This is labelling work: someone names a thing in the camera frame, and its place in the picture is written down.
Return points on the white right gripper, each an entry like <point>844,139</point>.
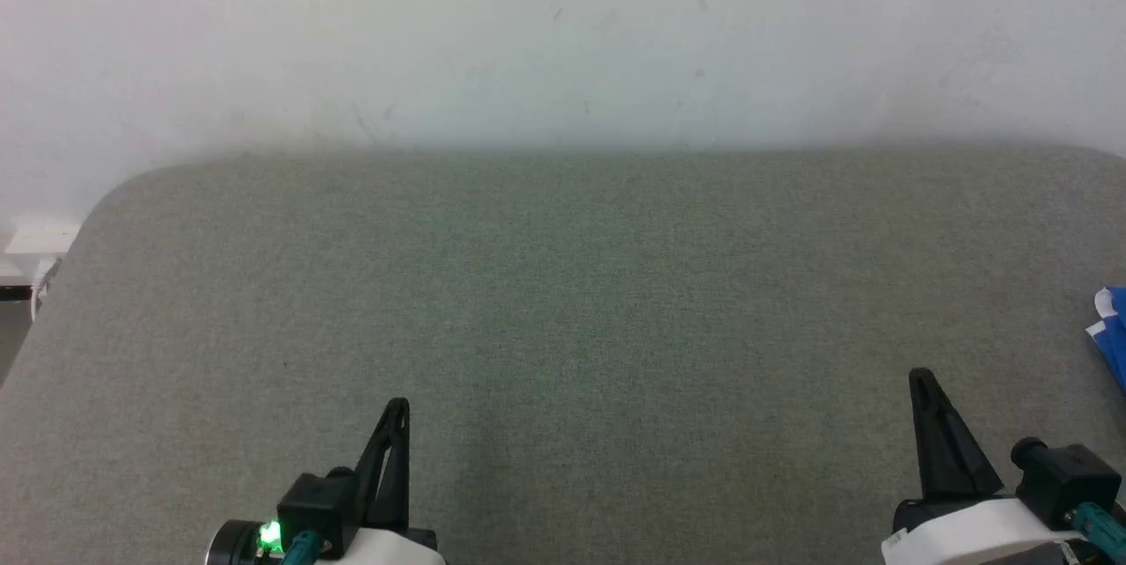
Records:
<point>968,534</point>

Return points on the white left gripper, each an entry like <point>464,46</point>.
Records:
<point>387,552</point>

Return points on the blue shorts with white trim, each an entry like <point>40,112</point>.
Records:
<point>1117,345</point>

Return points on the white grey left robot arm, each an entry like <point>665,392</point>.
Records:
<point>233,545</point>

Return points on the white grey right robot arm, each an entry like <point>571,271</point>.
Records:
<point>1042,559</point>

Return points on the grey fabric sofa seat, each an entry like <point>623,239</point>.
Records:
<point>563,301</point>

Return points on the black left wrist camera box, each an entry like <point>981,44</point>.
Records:
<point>312,502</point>

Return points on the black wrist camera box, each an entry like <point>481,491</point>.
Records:
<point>1069,481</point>
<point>312,502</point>

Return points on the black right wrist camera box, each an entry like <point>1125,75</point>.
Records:
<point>1069,481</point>

